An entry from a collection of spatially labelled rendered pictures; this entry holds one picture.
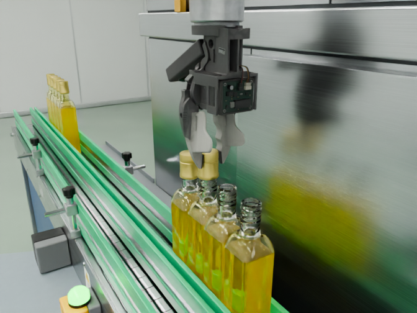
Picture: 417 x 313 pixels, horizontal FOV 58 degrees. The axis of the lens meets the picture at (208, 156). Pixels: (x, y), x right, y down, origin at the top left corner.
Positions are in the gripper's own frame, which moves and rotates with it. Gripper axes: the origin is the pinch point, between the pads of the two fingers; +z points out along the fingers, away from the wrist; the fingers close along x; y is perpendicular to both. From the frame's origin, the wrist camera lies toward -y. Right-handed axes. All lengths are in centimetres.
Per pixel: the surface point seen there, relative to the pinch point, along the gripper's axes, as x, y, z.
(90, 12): 159, -571, -31
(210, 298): -4.3, 7.2, 21.0
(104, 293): -15.2, -13.9, 29.7
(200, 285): -4.1, 3.8, 20.8
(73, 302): -20.2, -19.1, 33.3
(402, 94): 11.6, 23.6, -12.5
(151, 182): 15, -56, 29
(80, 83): 131, -572, 75
